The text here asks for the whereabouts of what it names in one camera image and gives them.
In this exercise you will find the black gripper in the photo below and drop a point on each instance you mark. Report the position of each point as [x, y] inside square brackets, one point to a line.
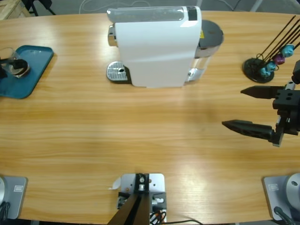
[291, 122]

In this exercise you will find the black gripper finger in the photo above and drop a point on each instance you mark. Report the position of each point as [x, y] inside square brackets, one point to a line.
[20, 64]

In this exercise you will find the clear glass cup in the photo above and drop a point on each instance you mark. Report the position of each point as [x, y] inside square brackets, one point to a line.
[20, 72]

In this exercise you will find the silver coffee machine lever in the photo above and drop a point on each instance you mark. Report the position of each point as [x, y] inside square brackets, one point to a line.
[145, 14]

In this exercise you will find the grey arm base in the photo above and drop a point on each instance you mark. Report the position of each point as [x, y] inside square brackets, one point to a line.
[16, 192]
[274, 194]

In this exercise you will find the light blue coffee capsule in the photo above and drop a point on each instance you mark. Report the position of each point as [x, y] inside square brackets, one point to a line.
[264, 71]
[272, 66]

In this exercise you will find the purple coffee capsule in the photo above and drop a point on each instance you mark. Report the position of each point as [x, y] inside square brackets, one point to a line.
[279, 59]

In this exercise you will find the teal coffee capsule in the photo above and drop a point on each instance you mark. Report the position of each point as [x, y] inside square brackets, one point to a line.
[287, 50]

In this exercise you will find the white capsule coffee machine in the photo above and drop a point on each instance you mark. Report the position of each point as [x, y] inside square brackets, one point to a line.
[154, 51]

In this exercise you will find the teal plastic tray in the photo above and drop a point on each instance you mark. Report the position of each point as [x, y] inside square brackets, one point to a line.
[35, 70]

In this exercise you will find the black capsule holder with rods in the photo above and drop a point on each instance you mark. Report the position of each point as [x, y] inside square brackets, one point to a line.
[250, 68]

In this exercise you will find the black chair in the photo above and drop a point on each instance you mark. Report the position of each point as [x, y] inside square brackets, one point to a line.
[39, 2]

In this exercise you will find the clear water tank grey lid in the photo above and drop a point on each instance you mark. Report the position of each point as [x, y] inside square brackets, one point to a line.
[209, 32]

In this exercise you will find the chrome drip tray grate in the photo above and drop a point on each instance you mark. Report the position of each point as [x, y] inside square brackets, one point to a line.
[114, 70]

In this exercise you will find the white metal furniture leg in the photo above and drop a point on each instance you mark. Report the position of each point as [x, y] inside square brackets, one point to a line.
[199, 2]

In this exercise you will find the white tape tag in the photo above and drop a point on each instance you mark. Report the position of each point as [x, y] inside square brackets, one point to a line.
[116, 184]

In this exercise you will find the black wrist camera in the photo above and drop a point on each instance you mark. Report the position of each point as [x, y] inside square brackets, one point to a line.
[296, 73]

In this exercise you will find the white metal table frame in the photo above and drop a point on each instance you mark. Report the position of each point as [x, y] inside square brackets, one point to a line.
[256, 5]

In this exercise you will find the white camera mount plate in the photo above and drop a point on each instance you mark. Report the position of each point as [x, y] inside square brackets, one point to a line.
[157, 181]

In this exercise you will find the black mount clamp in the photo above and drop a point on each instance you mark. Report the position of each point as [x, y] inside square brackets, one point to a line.
[122, 200]
[161, 197]

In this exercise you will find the black camera post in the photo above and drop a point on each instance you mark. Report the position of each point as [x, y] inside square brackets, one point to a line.
[133, 211]

